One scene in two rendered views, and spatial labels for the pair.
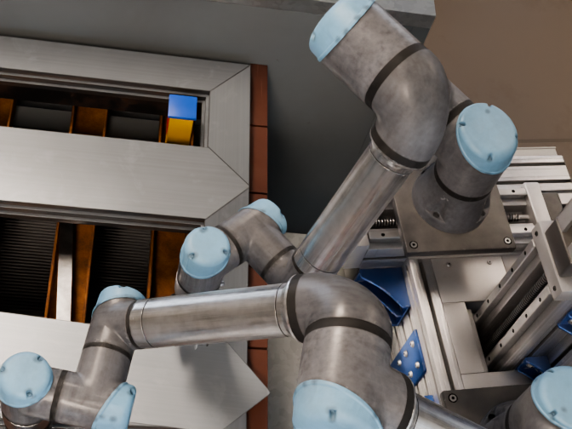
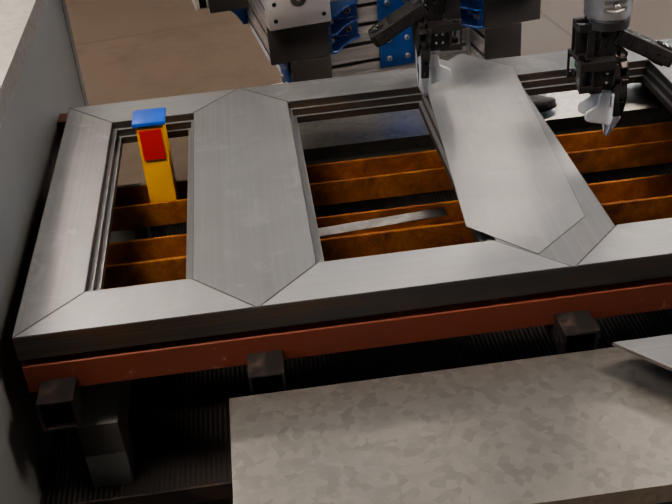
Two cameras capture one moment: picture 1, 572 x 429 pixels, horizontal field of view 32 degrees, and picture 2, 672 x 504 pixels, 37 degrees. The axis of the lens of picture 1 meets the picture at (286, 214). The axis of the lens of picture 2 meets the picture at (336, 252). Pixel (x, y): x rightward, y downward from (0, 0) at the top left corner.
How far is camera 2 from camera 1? 2.16 m
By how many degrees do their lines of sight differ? 56
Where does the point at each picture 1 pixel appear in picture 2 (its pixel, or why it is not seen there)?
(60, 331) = (456, 145)
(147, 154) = (212, 140)
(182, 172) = (231, 120)
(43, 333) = (463, 153)
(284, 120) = not seen: hidden behind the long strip
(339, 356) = not seen: outside the picture
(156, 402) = (501, 93)
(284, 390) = (418, 122)
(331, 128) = not seen: hidden behind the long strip
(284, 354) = (382, 126)
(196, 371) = (460, 82)
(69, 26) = (20, 205)
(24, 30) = (15, 253)
